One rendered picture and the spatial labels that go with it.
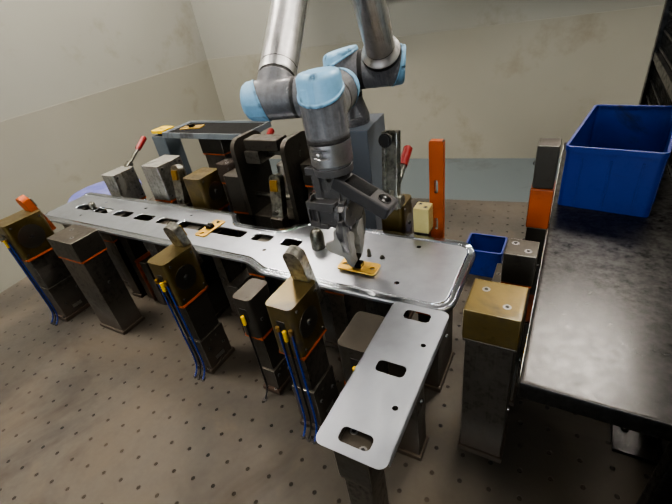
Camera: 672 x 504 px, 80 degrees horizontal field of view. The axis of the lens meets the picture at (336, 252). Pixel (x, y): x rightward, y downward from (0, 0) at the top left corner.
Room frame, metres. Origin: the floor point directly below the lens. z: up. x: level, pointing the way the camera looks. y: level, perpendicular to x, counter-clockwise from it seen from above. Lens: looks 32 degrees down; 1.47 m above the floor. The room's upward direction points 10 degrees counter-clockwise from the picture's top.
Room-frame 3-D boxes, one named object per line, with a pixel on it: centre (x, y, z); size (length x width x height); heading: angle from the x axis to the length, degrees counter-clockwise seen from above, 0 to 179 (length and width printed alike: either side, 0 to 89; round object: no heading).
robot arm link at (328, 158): (0.67, -0.02, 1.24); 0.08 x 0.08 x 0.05
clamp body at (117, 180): (1.44, 0.71, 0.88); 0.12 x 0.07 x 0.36; 147
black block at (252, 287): (0.66, 0.20, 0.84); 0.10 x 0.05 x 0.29; 147
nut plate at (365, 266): (0.66, -0.04, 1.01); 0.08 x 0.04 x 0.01; 57
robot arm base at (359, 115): (1.40, -0.12, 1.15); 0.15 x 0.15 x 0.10
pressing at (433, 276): (0.97, 0.34, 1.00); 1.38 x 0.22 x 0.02; 57
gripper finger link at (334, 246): (0.66, -0.01, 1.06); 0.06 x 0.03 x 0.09; 57
